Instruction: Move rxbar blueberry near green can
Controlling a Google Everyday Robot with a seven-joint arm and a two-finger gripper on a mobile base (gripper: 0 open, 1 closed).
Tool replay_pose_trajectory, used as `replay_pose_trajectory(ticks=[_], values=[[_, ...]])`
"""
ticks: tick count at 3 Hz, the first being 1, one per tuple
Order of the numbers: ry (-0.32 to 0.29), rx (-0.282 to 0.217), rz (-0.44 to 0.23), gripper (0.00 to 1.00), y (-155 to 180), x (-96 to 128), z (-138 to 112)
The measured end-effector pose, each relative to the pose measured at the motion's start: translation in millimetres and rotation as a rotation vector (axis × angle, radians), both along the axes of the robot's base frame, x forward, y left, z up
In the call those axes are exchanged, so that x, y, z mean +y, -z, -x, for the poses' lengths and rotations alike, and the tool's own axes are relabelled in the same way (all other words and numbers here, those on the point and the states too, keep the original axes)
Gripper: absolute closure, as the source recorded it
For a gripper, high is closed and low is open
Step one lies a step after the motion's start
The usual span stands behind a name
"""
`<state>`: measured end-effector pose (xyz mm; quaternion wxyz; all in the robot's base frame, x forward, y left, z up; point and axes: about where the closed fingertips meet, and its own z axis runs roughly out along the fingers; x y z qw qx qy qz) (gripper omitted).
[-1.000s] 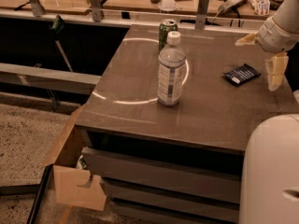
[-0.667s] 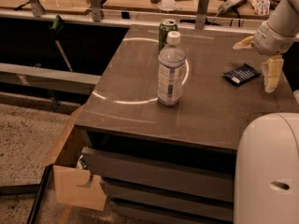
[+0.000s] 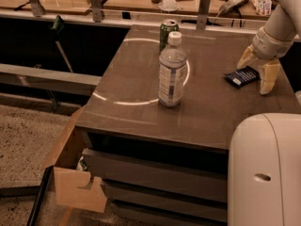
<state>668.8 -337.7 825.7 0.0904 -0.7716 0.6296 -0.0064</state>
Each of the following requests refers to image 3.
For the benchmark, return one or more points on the brown cardboard box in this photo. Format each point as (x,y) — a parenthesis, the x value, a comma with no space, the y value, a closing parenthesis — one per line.
(73,187)

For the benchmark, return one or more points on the black mesh cup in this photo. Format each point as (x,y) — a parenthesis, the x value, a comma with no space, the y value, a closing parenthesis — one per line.
(274,4)

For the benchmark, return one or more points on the grey power strip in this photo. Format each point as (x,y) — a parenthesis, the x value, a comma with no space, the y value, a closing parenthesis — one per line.
(231,5)

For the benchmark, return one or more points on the blue rxbar blueberry wrapper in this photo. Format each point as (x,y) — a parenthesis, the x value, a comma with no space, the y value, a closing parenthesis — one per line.
(242,77)

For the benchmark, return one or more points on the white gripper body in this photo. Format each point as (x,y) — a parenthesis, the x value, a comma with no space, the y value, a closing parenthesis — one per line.
(270,47)

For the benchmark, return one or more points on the metal railing frame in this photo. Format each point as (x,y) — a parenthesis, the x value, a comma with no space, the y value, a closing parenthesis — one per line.
(134,11)

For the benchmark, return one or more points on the green soda can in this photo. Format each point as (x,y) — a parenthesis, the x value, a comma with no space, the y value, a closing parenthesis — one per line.
(166,27)

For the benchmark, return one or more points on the grey drawer cabinet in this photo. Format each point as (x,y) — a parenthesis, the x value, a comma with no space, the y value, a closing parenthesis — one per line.
(168,166)

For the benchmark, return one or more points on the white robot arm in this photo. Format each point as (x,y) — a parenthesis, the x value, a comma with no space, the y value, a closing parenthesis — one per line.
(264,171)

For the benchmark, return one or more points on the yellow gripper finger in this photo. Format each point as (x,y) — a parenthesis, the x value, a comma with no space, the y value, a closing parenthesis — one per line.
(247,58)
(268,75)

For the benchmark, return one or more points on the clear plastic water bottle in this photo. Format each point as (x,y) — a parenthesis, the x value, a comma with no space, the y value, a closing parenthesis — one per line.
(172,71)

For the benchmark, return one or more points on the white snack packet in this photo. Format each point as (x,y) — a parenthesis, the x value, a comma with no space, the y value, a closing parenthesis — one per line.
(263,7)

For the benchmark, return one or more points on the white bowl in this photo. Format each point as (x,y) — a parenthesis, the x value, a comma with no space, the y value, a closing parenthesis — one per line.
(168,5)

